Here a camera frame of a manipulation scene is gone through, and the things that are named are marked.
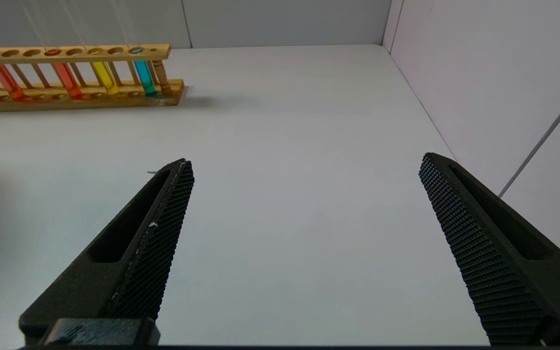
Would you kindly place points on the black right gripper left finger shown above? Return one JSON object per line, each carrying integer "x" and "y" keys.
{"x": 134, "y": 262}

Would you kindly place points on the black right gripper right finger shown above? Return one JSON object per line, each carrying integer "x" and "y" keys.
{"x": 503, "y": 262}

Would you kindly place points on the wooden test tube rack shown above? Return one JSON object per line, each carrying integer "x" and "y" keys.
{"x": 163, "y": 90}

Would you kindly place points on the blue pigment glass test tube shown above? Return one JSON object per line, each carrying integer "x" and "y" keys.
{"x": 146, "y": 80}

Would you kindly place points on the yellow pigment glass test tube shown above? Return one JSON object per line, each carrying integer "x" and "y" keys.
{"x": 106, "y": 80}

